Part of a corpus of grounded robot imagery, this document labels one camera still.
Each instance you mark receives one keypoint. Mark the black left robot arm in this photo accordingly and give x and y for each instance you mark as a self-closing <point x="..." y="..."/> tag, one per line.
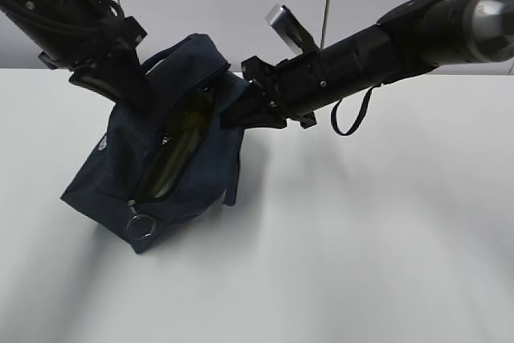
<point x="28" y="14"/>

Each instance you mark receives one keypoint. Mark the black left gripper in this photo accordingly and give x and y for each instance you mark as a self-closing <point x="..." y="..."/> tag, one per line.
<point x="102" y="58"/>

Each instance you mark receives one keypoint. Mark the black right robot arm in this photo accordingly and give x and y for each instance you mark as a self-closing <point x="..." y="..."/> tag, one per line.
<point x="413" y="39"/>

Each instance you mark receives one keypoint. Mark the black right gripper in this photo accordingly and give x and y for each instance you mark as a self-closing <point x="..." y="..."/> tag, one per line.
<point x="257" y="100"/>

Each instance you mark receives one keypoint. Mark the green lidded glass container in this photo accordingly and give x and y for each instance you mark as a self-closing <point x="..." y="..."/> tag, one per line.
<point x="184" y="130"/>

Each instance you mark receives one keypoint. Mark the dark navy lunch bag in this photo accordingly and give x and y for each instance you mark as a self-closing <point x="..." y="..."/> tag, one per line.
<point x="106" y="186"/>

